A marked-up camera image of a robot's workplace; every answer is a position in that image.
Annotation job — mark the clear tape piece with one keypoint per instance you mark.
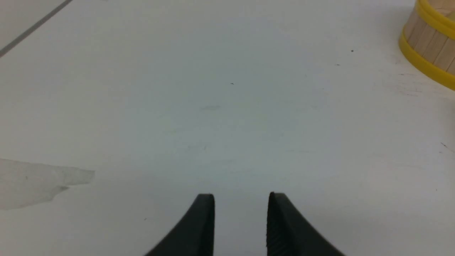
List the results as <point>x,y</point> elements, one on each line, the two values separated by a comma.
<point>24,184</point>

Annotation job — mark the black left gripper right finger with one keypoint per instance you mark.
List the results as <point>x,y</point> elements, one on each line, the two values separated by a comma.
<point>290,234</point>

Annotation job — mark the bamboo steamer basket yellow rim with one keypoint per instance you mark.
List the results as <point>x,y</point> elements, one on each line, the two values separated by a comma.
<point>427,40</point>

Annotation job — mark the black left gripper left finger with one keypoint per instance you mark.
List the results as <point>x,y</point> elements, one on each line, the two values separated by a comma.
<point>193,235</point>

